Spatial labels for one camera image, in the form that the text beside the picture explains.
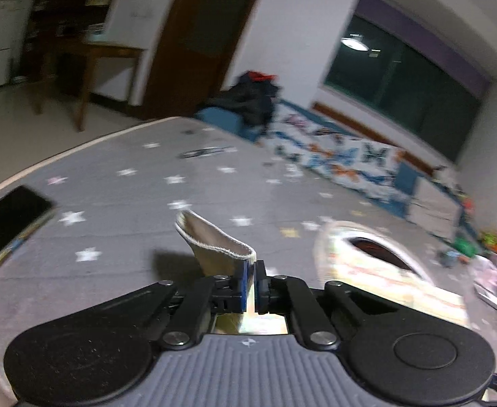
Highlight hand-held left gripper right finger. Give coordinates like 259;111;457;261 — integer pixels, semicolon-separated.
254;260;385;351

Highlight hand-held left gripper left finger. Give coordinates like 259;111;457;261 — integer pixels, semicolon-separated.
103;260;250;351

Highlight cream printed garment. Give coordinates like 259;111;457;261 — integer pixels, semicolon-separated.
175;211;470;336

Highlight pile of dark clothes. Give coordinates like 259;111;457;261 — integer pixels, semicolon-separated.
205;70;282;131

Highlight dark thin object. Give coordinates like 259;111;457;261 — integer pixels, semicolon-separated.
178;146;237;160

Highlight butterfly printed blanket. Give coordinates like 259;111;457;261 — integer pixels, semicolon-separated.
260;99;407;203

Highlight blue box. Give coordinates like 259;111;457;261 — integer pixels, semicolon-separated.
195;106;258;143

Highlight green toy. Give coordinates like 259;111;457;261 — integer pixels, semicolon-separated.
453;229;497;260

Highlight black tablet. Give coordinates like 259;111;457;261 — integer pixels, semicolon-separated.
0;185;57;286

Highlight large dark window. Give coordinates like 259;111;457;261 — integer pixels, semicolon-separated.
324;14;488;162

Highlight brown wooden door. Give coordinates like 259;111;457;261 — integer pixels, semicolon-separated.
144;0;272;120

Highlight wooden table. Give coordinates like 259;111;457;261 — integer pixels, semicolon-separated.
32;37;146;132

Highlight dark bookshelf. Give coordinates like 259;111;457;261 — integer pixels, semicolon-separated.
20;0;125;86

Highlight wooden window ledge rail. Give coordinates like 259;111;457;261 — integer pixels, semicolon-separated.
311;101;446;175

